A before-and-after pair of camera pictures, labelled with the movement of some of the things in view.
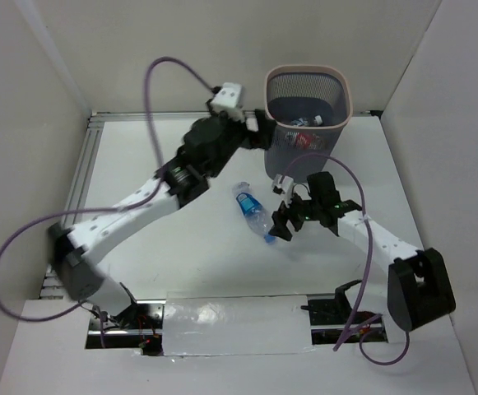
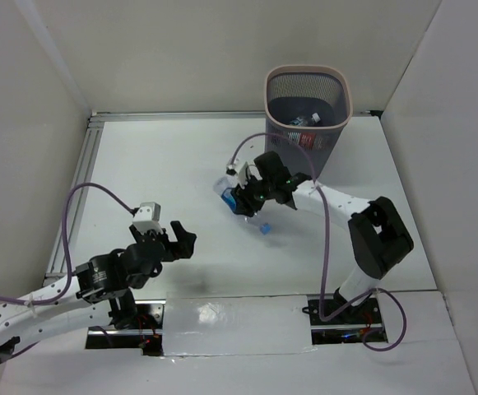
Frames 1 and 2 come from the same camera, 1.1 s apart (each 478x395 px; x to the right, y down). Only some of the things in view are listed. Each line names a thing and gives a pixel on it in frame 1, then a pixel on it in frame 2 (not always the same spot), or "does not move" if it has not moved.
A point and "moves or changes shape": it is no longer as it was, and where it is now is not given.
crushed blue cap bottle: [257, 216] moves or changes shape
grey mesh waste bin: [311, 105] does not move
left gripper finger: [266, 127] → [185, 245]
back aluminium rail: [94, 113] does not move
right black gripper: [281, 216] → [242, 197]
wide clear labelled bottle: [299, 122] does not move
